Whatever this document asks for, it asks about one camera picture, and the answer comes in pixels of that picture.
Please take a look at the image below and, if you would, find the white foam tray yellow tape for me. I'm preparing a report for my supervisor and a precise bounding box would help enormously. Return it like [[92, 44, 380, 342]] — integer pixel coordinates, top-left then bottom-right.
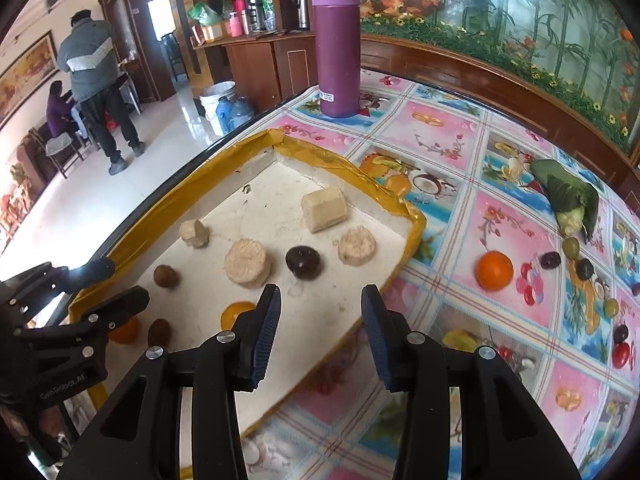
[[67, 128, 427, 480]]

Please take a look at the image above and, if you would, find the dark round passion fruit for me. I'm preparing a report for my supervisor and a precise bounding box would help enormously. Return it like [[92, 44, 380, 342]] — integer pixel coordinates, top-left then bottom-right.
[[285, 245, 322, 280]]

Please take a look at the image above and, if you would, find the green bag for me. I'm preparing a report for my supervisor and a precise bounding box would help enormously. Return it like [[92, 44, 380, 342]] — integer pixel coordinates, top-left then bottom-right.
[[187, 2, 223, 27]]

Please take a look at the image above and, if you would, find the purple bottle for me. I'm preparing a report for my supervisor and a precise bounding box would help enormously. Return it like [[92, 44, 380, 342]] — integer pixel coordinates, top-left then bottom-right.
[[310, 0, 362, 118]]

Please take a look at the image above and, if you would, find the short beige sugarcane cylinder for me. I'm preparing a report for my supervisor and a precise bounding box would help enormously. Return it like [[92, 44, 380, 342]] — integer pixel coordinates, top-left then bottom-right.
[[336, 227, 377, 268]]

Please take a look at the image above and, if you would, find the glass screen with artificial flowers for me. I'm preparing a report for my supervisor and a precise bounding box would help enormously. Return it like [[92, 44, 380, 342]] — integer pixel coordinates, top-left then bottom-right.
[[359, 0, 640, 153]]

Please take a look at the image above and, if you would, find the orange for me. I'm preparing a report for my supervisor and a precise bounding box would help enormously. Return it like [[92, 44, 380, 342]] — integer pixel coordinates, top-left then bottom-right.
[[220, 301, 257, 327], [107, 316, 141, 345], [475, 251, 515, 291]]

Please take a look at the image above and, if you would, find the green custard apple with leaves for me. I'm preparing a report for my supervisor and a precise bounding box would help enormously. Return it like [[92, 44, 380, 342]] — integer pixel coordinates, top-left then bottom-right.
[[530, 159, 600, 243]]

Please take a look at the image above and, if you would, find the blue water jug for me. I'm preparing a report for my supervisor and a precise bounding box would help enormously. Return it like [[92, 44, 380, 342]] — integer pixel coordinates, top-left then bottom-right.
[[220, 97, 254, 134]]

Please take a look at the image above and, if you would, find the white bucket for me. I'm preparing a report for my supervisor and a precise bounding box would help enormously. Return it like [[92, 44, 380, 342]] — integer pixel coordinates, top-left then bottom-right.
[[200, 81, 237, 137]]

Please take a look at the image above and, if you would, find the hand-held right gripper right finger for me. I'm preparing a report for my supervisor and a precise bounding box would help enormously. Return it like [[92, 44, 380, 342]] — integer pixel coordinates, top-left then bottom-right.
[[360, 283, 582, 480]]

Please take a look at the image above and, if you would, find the wooden sideboard cabinet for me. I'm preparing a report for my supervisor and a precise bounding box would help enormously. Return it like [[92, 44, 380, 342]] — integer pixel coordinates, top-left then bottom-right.
[[192, 34, 321, 111]]

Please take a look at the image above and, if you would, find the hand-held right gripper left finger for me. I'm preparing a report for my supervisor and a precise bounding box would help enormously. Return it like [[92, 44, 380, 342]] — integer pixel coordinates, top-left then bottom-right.
[[59, 283, 283, 480]]

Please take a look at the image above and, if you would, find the black thermos flask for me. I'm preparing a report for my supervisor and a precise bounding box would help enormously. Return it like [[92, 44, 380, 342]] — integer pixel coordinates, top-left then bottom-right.
[[244, 0, 267, 34]]

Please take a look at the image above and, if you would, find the framed wall painting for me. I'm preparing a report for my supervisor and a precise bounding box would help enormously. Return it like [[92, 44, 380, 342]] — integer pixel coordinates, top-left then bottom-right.
[[0, 31, 59, 122]]

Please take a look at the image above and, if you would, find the wooden chair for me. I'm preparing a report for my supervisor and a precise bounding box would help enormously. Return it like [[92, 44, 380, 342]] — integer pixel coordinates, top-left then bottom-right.
[[29, 126, 86, 180]]

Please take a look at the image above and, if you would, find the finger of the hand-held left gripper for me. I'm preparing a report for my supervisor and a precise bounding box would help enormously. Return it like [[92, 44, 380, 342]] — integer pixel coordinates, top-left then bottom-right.
[[14, 285, 151, 361], [0, 258, 117, 326]]

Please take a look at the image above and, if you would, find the beige sugarcane block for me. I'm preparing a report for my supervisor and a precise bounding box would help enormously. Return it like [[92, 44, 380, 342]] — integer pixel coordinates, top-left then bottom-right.
[[301, 186, 348, 234]]

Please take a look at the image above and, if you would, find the small knobby beige piece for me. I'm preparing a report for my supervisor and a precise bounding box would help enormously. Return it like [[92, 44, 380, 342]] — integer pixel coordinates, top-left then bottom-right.
[[179, 219, 210, 250]]

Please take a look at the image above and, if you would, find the large beige sugarcane cylinder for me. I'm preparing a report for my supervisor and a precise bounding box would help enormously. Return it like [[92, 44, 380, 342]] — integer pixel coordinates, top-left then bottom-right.
[[223, 239, 273, 288]]

